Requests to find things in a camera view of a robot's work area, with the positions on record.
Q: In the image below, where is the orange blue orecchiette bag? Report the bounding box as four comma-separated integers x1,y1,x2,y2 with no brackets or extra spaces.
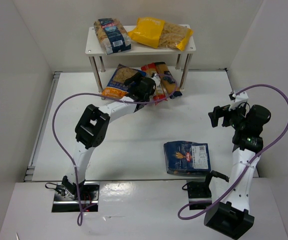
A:
102,64,146,99

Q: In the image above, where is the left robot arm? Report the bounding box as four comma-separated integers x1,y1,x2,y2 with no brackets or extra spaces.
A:
62,73,156,199

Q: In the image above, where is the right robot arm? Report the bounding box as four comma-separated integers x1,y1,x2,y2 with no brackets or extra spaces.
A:
204,103,271,240

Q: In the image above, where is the blue clear pasta bag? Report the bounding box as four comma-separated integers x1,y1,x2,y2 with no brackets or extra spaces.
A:
93,18,131,55

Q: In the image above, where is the yellow fusilli pasta bag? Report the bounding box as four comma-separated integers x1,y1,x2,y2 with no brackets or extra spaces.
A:
128,17,193,51

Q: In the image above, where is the dark blue pasta box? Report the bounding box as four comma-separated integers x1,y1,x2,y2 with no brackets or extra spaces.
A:
163,140,211,176

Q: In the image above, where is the white two-tier shelf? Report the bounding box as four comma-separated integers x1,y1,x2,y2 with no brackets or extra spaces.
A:
85,26,196,93

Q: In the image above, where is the red spaghetti pack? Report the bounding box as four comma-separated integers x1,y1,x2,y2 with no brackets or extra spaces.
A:
141,63,166,105

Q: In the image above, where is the yellow blue spaghetti pack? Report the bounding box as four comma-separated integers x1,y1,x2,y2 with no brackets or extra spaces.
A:
155,62,182,99

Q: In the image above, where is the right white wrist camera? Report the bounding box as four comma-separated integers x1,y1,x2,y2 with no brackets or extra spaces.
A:
229,91,249,111

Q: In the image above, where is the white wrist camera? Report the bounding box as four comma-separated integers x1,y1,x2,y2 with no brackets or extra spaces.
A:
229,91,249,111
151,72,164,96

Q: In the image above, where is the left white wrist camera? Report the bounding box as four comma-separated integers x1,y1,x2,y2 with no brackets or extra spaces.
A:
151,72,164,96

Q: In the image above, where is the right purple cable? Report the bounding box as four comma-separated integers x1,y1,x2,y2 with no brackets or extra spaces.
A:
177,83,288,221

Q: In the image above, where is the purple cable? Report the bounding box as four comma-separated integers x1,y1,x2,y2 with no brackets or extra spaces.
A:
51,72,179,226
177,83,288,221

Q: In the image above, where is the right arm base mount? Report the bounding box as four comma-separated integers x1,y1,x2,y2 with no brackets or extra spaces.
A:
182,170,229,210

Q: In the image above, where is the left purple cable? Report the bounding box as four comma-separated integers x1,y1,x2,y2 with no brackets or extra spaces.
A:
51,72,179,226

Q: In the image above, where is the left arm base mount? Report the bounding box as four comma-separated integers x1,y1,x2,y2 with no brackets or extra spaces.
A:
45,182,100,213

